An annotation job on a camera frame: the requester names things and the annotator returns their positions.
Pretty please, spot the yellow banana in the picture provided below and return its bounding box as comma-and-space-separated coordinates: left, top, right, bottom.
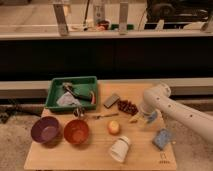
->
129, 113, 142, 123

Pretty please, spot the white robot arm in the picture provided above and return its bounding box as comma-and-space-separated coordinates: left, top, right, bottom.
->
139, 83, 213, 143

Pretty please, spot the red bowl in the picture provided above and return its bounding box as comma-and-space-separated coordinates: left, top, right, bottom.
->
64, 119, 89, 145

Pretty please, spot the purple bowl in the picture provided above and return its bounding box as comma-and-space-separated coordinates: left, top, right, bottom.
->
31, 116, 62, 144

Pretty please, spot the blue cup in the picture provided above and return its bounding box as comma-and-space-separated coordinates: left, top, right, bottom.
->
148, 110, 158, 123

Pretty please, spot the blue sponge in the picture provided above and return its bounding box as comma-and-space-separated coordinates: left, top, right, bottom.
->
152, 129, 172, 150

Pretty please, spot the red grapes bunch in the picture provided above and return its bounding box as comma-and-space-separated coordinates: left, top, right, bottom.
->
117, 100, 138, 115

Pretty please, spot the yellow red apple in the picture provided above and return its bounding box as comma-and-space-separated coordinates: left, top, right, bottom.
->
107, 120, 120, 135

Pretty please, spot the grey rectangular block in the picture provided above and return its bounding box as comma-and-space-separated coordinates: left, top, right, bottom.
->
103, 93, 120, 108

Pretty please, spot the white cup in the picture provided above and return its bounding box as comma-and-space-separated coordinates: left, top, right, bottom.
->
109, 136, 131, 163

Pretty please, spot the metal fork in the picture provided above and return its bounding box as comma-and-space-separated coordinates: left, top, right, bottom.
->
92, 113, 119, 120

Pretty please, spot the small dark metal object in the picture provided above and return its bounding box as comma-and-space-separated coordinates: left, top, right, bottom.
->
73, 107, 84, 118

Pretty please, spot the grey cloth in tray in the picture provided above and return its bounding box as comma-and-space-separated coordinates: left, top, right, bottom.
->
57, 92, 80, 106

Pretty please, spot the green plastic tray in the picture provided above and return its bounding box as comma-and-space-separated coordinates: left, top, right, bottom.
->
45, 76, 98, 112

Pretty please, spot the dark green tool in tray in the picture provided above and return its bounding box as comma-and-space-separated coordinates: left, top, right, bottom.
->
62, 82, 95, 104

